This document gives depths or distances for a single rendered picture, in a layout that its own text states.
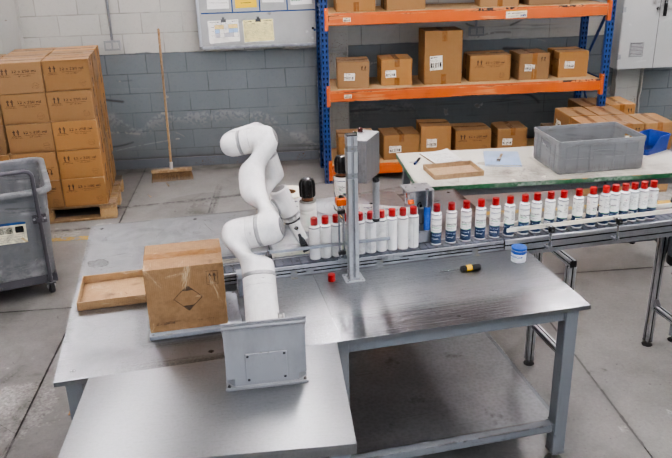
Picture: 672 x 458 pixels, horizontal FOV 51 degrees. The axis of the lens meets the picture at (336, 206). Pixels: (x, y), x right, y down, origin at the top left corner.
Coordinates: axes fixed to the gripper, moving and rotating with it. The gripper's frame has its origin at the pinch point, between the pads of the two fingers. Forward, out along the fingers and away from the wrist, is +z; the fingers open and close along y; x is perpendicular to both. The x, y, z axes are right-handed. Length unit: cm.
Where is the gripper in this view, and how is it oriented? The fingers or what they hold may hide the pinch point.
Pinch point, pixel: (304, 247)
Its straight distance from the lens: 327.4
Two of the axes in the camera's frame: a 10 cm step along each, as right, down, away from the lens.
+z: 3.6, 8.4, 4.0
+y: -2.2, -3.4, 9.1
